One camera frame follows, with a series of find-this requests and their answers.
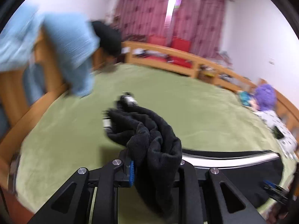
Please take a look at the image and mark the light blue fleece blanket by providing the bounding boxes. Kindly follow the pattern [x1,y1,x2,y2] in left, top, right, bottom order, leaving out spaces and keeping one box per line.
[43,13,100,97]

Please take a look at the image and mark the green plush bed blanket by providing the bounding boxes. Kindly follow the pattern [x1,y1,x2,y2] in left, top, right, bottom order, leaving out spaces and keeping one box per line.
[14,63,298,224]

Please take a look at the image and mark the geometric pattern pillow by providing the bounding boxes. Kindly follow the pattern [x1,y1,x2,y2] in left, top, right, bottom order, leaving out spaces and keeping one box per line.
[238,91,256,107]

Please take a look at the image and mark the wooden bed frame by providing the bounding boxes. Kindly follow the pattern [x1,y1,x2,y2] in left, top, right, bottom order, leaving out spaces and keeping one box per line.
[0,25,299,192]

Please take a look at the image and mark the right red chair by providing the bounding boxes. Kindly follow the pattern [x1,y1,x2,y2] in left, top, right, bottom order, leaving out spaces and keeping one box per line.
[169,37,193,69]

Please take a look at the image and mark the red chair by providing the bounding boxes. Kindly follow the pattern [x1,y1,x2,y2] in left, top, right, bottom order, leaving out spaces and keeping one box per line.
[143,35,168,64]
[169,37,193,69]

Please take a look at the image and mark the purple plush toy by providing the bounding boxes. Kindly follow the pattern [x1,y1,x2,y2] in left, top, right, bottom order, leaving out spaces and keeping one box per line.
[253,83,277,111]

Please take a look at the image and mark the black pants with white stripe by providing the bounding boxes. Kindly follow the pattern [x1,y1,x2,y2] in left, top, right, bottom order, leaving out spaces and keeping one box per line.
[104,93,284,218]

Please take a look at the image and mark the white floral pillow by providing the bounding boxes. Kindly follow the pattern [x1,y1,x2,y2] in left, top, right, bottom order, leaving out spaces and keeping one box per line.
[254,110,298,159]

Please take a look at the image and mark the maroon striped curtains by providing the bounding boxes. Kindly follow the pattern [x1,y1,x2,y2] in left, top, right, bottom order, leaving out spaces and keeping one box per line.
[115,0,227,58]

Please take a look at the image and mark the left red chair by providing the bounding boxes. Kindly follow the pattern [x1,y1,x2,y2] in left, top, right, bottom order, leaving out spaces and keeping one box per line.
[143,35,168,64]

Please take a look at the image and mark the dark phone on pillow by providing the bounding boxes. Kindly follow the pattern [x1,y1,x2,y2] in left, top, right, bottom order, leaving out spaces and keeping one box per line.
[272,126,284,140]

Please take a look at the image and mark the black garment on bedpost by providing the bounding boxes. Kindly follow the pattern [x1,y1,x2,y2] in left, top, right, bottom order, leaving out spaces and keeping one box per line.
[91,21,122,57]

